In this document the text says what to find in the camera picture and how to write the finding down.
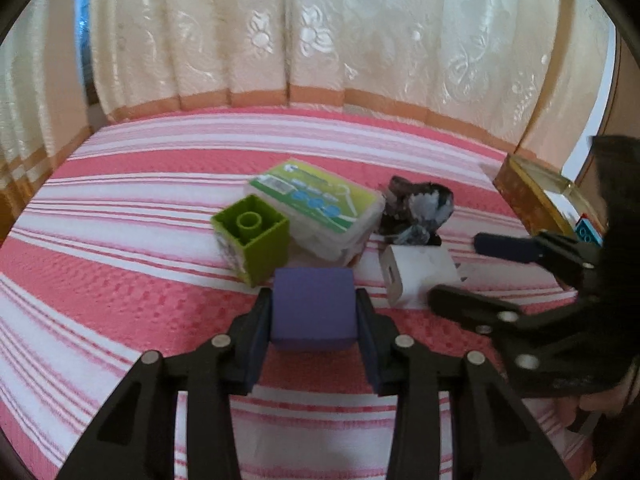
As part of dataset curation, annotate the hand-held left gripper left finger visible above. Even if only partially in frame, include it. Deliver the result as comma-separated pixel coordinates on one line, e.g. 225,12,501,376
57,287,273,480

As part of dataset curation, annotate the white charger plug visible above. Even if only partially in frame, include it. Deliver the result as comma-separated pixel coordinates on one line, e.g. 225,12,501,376
378,244,476,309

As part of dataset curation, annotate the window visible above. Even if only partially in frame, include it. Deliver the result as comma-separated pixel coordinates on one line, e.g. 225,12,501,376
75,0,96,91

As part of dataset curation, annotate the blue toy brick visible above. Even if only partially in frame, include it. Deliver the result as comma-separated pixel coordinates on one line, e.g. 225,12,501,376
574,214,607,247

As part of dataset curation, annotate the cream floral curtain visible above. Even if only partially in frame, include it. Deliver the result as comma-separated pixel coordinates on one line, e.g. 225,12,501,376
0,0,93,241
85,0,621,171

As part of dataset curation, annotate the green toy brick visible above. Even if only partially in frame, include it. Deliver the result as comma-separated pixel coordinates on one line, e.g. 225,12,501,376
210,195,291,288

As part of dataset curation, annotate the rectangular metal tin box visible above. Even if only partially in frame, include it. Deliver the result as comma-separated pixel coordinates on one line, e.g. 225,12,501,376
492,154,608,248

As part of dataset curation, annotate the person's right hand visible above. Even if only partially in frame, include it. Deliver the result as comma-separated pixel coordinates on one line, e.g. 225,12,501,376
565,365,633,441

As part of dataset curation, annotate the dark crumpled wrapper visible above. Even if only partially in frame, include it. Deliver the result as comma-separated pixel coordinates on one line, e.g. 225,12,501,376
377,176,456,248

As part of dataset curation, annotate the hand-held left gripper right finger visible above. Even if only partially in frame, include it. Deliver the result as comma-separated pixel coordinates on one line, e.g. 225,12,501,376
352,287,573,480

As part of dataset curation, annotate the pink striped bed cloth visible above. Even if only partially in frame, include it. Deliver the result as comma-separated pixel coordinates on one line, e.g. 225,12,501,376
0,110,601,480

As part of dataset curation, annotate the purple cube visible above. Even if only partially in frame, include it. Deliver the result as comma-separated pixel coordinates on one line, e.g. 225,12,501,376
270,267,358,353

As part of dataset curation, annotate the clear plastic box green label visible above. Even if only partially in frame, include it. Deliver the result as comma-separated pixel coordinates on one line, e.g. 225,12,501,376
244,160,387,267

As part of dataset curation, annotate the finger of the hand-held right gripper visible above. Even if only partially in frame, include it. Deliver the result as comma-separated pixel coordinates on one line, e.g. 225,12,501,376
472,230,601,273
427,284,586,343

